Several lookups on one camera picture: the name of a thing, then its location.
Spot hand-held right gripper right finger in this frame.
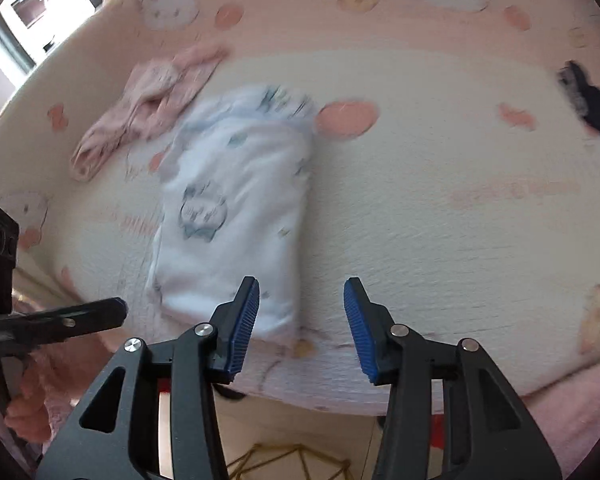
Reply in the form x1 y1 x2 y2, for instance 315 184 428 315
343 276 563 480

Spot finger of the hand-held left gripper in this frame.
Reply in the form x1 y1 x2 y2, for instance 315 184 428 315
20 297 128 343

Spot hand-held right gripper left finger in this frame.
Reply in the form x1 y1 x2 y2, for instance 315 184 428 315
35 276 261 480

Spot white cartoon print pants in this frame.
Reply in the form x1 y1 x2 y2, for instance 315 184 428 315
147 85 316 346

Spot person's left hand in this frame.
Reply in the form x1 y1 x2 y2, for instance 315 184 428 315
5 367 53 443

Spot pink cat print sofa cover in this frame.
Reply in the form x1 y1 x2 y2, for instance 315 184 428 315
0 0 600 416

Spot pink printed garment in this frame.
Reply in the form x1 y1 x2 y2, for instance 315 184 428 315
70 42 231 183

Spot person's pink fluffy pants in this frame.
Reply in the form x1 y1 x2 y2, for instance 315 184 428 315
0 260 600 480

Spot dark navy folded garment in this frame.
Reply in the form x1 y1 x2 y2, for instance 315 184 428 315
557 60 600 151

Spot gold wire basket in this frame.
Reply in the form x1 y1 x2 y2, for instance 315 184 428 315
225 440 353 480

